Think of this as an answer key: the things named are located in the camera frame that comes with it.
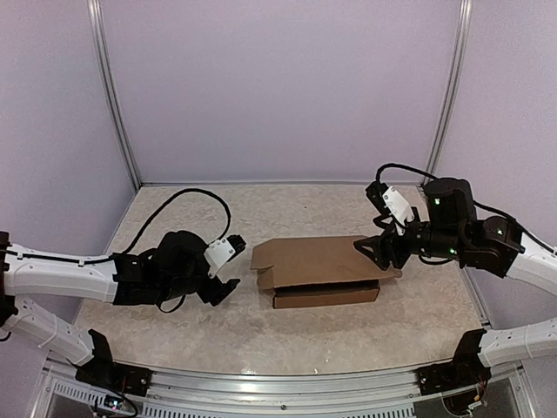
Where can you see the front aluminium frame rail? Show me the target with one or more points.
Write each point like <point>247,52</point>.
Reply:
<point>392,392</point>

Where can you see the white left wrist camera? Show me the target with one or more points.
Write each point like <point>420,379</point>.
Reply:
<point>221,251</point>

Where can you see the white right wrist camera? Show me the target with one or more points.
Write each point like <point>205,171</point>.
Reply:
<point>391,204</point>

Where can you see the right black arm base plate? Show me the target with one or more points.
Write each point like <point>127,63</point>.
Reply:
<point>464,369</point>

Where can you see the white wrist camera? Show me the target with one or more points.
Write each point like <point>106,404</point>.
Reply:
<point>221,251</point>
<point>391,204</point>

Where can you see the right aluminium frame post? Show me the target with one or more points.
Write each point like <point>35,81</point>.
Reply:
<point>452,85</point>

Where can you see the left aluminium frame post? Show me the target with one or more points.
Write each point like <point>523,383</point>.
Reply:
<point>96,17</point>

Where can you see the brown cardboard box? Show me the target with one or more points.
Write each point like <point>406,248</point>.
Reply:
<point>317,272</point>

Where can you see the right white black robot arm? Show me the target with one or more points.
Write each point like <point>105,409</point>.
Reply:
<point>498,245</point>

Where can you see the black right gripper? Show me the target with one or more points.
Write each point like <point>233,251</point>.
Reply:
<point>383,243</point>

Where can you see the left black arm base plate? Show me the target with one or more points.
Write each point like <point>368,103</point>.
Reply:
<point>117,377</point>

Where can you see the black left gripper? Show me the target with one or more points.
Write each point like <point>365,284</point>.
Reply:
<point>222,291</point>

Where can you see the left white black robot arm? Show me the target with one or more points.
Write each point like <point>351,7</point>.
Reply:
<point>119,279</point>

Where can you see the aluminium frame post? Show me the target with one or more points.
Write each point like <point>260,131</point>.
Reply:
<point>452,85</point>
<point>96,17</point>

